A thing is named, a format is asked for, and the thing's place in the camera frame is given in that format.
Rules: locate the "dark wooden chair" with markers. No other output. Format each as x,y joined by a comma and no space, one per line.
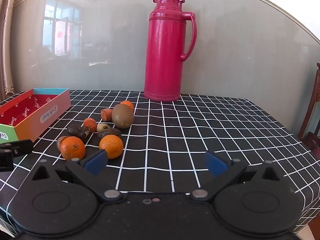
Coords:
312,120

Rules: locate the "small smooth orange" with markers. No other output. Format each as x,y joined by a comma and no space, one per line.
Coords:
127,104
90,124

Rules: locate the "beige lace curtain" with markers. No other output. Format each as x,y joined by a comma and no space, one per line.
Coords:
7,55

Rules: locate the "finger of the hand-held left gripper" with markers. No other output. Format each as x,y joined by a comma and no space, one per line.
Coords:
20,148

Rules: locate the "small beige round fruit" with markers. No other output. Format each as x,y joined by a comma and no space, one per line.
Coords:
101,127

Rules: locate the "colourful cardboard box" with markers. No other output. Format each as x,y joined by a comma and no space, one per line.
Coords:
53,116

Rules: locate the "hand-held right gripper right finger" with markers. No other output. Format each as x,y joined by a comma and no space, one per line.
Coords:
215,164

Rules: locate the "brown kiwi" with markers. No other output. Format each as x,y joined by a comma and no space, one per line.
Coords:
122,116

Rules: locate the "pink thermos jug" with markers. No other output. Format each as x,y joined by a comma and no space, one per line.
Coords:
165,55

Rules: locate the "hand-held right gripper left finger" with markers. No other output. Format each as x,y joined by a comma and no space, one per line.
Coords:
96,162

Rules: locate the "large orange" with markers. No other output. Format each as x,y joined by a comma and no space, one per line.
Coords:
72,148
111,145

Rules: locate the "dark brown walnut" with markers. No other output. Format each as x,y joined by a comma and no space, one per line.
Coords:
77,130
110,131

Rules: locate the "brownish orange round fruit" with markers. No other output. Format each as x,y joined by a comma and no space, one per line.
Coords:
59,143

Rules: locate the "small wrinkled orange fruit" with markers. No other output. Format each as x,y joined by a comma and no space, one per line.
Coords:
106,114

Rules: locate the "black white checked tablecloth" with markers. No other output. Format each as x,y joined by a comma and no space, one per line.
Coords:
175,135

